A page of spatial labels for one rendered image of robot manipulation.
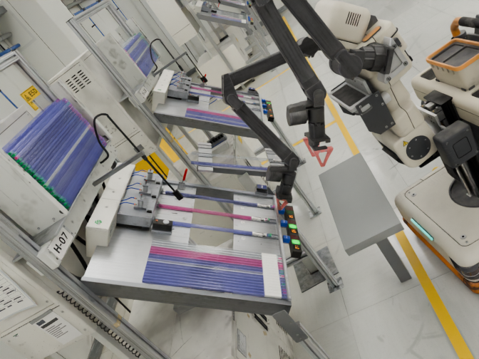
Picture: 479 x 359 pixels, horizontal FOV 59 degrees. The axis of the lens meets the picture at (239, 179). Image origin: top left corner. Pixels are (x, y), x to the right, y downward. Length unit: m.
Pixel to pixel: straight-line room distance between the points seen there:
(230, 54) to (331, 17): 4.71
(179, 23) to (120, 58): 3.47
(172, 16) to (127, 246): 4.81
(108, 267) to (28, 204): 0.34
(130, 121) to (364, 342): 1.83
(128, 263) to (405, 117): 1.17
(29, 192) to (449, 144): 1.49
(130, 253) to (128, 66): 1.44
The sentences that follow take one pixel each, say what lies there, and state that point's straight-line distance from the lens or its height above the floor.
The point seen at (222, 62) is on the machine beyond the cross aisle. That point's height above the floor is 0.50.
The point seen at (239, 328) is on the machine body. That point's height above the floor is 0.56.
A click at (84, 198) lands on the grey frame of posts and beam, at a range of 1.68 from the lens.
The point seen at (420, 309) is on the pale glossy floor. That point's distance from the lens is 2.25.
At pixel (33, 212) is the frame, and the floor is 1.46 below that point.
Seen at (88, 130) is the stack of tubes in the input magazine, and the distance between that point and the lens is 1.91.
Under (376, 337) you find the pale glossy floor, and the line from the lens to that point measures 2.24.
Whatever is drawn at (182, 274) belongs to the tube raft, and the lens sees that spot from 1.55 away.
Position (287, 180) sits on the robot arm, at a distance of 1.88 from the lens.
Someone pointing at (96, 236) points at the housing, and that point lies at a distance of 1.64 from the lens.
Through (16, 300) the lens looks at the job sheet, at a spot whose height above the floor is 1.27.
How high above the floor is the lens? 1.76
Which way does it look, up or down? 25 degrees down
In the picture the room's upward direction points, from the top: 38 degrees counter-clockwise
